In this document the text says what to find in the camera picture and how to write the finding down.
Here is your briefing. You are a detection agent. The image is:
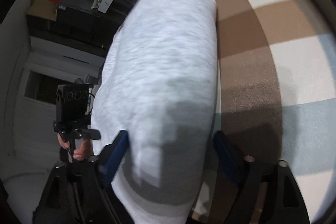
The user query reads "checkered blanket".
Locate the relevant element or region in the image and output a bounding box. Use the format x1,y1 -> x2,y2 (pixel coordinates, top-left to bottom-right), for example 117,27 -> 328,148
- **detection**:
160,0 -> 336,222

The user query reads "person's left hand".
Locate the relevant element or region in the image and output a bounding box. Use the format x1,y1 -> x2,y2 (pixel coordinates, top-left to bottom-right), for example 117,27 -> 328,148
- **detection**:
58,136 -> 91,161

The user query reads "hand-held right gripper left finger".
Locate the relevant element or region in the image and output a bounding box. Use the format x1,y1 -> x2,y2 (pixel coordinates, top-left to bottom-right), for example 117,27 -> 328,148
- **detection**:
33,130 -> 129,224

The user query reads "light grey hoodie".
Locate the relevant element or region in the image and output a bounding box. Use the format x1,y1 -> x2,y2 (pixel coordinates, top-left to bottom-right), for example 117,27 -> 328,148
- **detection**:
91,0 -> 219,224

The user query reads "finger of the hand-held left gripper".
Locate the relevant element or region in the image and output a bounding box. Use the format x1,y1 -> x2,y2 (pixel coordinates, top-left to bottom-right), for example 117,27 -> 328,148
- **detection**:
79,130 -> 101,140

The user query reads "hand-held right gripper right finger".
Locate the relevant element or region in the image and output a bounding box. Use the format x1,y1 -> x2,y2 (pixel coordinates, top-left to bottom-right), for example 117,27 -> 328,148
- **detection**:
213,131 -> 311,224

